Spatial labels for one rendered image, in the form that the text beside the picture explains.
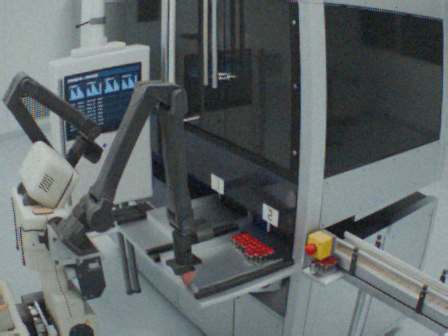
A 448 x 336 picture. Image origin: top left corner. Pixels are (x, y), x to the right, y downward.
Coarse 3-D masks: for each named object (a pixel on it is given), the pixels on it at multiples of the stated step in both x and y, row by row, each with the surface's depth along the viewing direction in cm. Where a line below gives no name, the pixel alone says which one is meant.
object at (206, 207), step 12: (192, 204) 225; (204, 204) 228; (216, 204) 228; (156, 216) 216; (204, 216) 217; (216, 216) 217; (228, 216) 217; (240, 216) 217; (252, 216) 211; (168, 228) 206; (216, 228) 202
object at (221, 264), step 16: (208, 240) 191; (224, 240) 195; (160, 256) 181; (208, 256) 186; (224, 256) 186; (240, 256) 186; (208, 272) 176; (224, 272) 176; (240, 272) 176; (192, 288) 164; (208, 288) 163
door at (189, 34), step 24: (168, 0) 220; (192, 0) 202; (168, 24) 224; (192, 24) 206; (168, 48) 228; (192, 48) 210; (168, 72) 232; (192, 72) 214; (192, 96) 218; (216, 96) 202; (192, 120) 222; (216, 120) 206
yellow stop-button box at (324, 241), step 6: (312, 234) 169; (318, 234) 169; (324, 234) 169; (330, 234) 168; (312, 240) 167; (318, 240) 165; (324, 240) 165; (330, 240) 166; (318, 246) 165; (324, 246) 165; (330, 246) 167; (318, 252) 166; (324, 252) 166; (330, 252) 168; (318, 258) 166
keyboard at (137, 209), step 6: (138, 204) 240; (144, 204) 240; (114, 210) 233; (120, 210) 233; (126, 210) 234; (132, 210) 234; (138, 210) 237; (144, 210) 234; (150, 210) 235; (114, 216) 227; (120, 216) 228; (126, 216) 228; (90, 228) 217
